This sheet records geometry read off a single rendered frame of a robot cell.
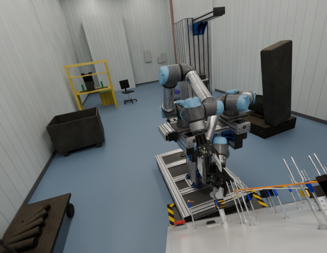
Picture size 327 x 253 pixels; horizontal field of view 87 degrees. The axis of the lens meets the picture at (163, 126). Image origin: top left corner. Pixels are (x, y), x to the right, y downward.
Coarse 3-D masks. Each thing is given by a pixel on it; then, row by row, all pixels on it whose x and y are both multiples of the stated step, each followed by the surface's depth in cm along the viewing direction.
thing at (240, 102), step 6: (228, 96) 121; (234, 96) 118; (240, 96) 116; (246, 96) 116; (252, 96) 146; (228, 102) 119; (234, 102) 117; (240, 102) 115; (246, 102) 117; (252, 102) 150; (228, 108) 122; (234, 108) 119; (240, 108) 117; (246, 108) 119
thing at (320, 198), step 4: (304, 188) 57; (316, 188) 54; (320, 188) 54; (308, 192) 55; (316, 192) 54; (320, 192) 54; (312, 196) 54; (320, 196) 53; (320, 200) 55; (324, 200) 53; (324, 204) 53; (324, 208) 52
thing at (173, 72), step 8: (176, 64) 112; (160, 72) 112; (168, 72) 108; (176, 72) 109; (160, 80) 114; (168, 80) 111; (176, 80) 113; (168, 88) 118; (168, 96) 128; (168, 104) 136; (168, 112) 143; (176, 112) 147
